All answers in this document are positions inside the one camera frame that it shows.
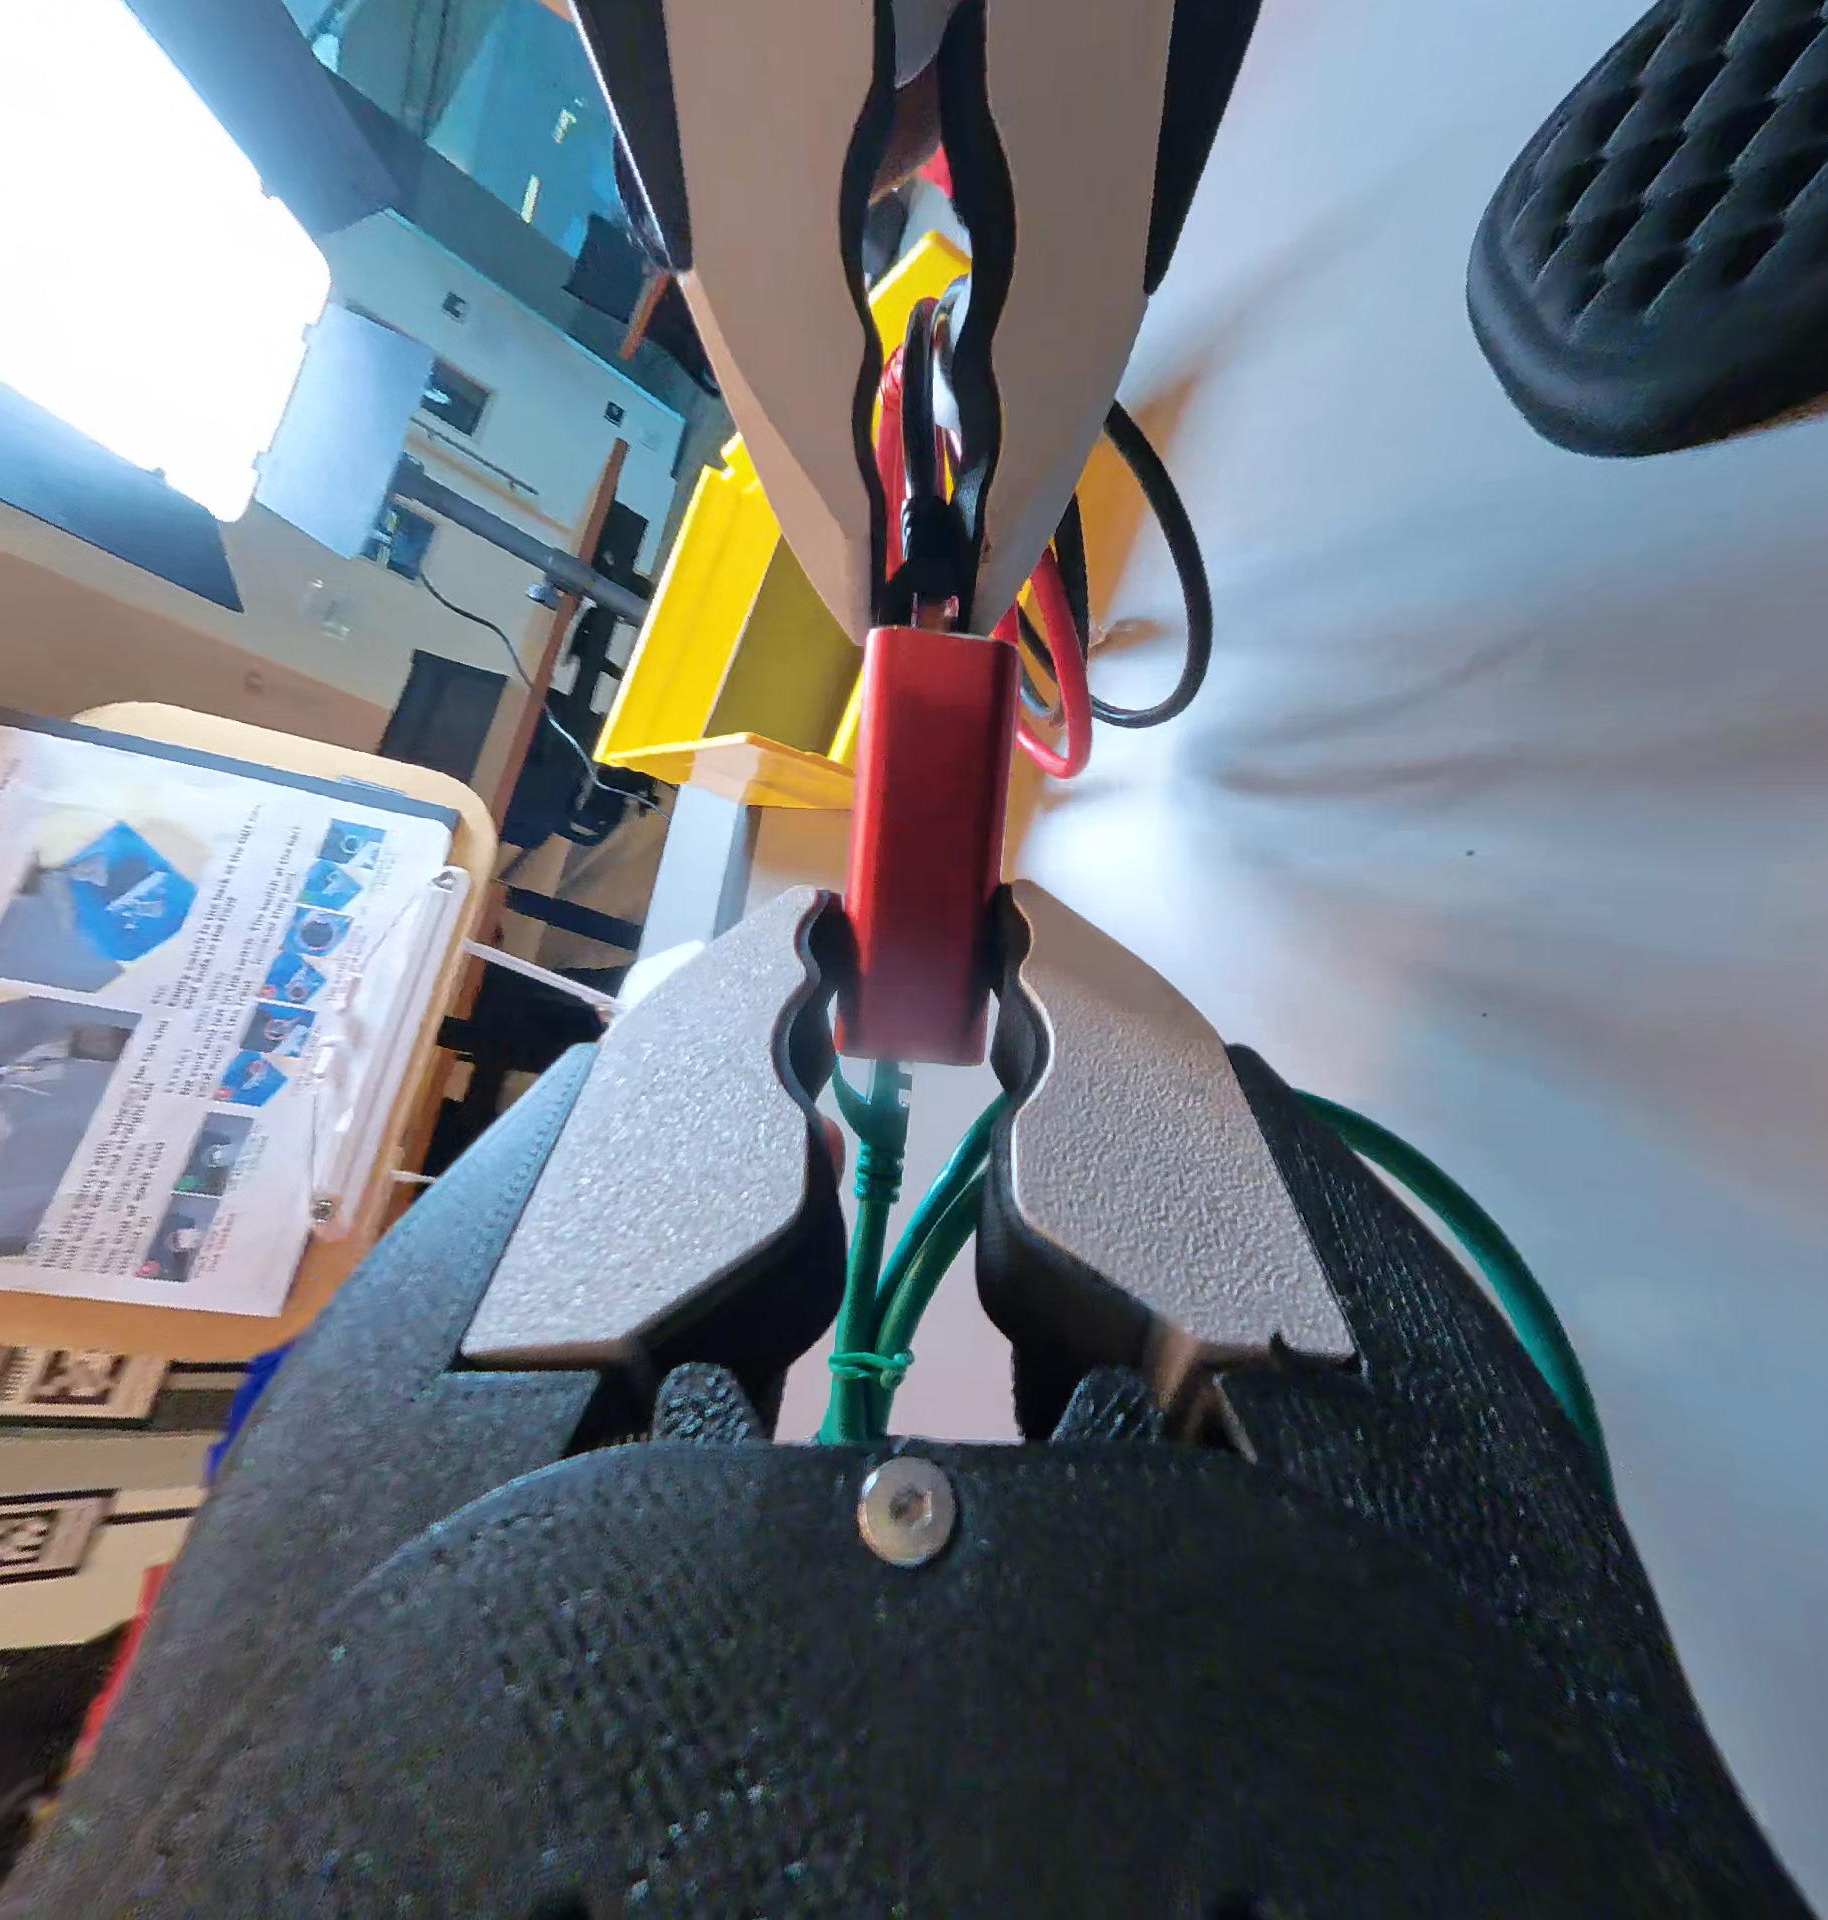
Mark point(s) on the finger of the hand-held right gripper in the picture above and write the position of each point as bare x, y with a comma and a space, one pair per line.
1077, 226
763, 226

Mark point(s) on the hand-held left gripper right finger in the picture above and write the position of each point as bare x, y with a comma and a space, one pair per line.
1168, 1185

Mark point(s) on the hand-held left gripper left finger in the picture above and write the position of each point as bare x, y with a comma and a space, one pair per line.
659, 1185

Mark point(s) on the red ethernet coupler box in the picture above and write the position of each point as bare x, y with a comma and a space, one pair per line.
921, 842

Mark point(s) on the yellow storage bin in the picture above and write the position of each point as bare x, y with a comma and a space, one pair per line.
690, 662

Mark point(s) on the clear sheet clip bar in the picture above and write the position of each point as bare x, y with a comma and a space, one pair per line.
379, 1036

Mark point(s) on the printed instruction sheet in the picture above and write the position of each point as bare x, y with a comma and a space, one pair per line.
177, 1050

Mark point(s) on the printed marker tag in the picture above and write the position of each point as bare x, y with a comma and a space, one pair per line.
29, 1537
74, 1384

